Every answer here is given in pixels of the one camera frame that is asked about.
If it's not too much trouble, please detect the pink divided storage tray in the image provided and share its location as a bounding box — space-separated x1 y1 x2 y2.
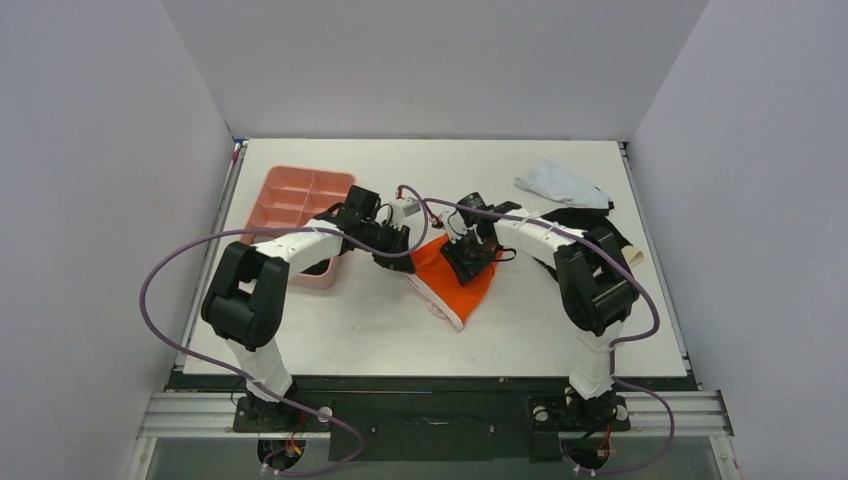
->
240 165 356 290

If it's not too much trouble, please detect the light blue underwear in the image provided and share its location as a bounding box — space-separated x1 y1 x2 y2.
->
513 159 614 210

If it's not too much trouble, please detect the aluminium mounting rail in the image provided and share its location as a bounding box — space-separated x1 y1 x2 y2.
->
138 391 734 439

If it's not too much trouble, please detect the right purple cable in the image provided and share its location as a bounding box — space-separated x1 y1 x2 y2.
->
421 197 676 478

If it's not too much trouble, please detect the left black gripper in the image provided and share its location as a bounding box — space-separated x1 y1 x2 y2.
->
360 220 415 274

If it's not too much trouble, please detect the black rolled underwear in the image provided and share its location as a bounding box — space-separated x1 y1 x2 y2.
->
301 259 331 276

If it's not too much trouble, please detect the black underwear beige waistband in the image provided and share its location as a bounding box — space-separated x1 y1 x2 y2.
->
541 207 644 269

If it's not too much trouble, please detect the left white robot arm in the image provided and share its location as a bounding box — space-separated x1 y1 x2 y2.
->
201 186 422 430

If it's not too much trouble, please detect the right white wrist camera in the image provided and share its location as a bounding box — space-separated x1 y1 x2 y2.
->
436 210 469 243

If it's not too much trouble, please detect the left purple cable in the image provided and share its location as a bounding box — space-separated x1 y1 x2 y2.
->
139 184 431 479

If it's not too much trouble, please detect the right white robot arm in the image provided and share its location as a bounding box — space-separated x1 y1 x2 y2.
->
441 192 639 429

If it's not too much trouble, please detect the orange underwear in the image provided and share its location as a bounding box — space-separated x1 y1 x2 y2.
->
407 235 496 332

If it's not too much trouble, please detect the purple cable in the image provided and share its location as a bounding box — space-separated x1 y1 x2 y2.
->
421 197 676 478
139 184 431 479

